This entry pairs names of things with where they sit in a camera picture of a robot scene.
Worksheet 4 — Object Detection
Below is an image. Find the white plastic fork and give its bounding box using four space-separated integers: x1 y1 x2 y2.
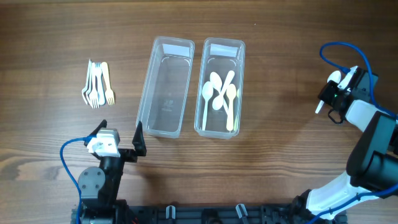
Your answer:
85 70 92 106
89 63 99 109
81 60 91 105

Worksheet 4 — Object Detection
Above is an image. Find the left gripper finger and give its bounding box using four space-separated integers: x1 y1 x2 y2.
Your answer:
83 119 107 146
132 121 147 156

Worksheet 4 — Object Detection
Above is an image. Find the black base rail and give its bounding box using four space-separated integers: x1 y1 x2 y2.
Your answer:
70 204 308 224

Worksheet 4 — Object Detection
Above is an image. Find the right clear plastic container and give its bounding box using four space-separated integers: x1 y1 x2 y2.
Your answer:
194 37 246 139

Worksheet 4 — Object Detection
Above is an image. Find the left clear plastic container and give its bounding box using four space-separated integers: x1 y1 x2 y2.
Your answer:
136 36 195 139

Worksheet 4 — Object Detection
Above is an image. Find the left blue cable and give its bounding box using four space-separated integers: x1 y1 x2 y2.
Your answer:
59 135 96 224

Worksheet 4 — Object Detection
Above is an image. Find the pale blue plastic fork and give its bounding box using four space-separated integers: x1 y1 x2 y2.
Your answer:
94 63 105 106

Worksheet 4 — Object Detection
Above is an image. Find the cream plastic spoon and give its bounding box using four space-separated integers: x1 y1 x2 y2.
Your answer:
226 84 237 131

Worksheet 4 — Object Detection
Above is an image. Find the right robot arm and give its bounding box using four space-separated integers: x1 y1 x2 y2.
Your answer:
287 66 397 223

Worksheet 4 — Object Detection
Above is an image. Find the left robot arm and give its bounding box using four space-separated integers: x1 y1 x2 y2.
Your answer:
70 119 147 223

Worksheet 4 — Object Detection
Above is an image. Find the white plastic spoon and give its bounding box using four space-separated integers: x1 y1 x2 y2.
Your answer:
201 81 213 131
315 70 341 114
210 72 228 113
210 70 235 111

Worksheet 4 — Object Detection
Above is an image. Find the clear plastic container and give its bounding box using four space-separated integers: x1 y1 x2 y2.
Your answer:
194 37 246 139
136 36 195 139

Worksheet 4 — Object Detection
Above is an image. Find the cream plastic fork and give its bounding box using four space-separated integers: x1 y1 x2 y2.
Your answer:
101 62 114 106

